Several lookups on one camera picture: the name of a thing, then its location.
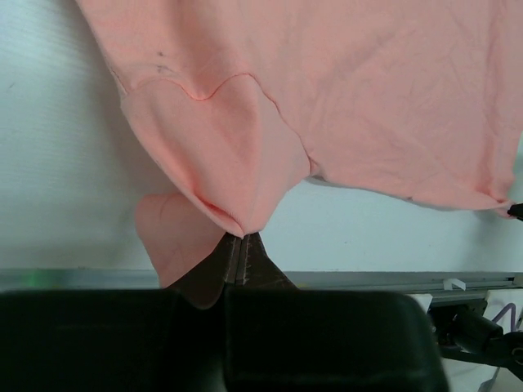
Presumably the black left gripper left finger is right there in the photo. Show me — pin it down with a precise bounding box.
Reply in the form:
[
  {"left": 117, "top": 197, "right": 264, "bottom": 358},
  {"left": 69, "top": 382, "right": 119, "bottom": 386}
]
[{"left": 1, "top": 235, "right": 244, "bottom": 391}]

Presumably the salmon pink t shirt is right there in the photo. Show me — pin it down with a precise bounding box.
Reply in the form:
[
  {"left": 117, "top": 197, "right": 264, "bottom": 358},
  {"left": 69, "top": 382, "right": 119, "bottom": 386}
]
[{"left": 78, "top": 1, "right": 522, "bottom": 287}]

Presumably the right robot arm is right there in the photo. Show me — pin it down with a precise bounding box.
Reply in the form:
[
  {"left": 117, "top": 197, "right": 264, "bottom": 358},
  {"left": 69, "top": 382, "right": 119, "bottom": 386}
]
[{"left": 427, "top": 272, "right": 522, "bottom": 379}]

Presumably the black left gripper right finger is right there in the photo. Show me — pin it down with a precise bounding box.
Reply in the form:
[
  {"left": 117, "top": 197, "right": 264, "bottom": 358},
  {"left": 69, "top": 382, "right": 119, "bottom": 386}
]
[{"left": 223, "top": 234, "right": 449, "bottom": 391}]

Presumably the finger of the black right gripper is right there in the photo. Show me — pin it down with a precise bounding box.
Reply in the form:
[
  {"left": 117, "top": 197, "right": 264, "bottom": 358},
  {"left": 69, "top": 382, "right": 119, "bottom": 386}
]
[{"left": 507, "top": 203, "right": 523, "bottom": 221}]

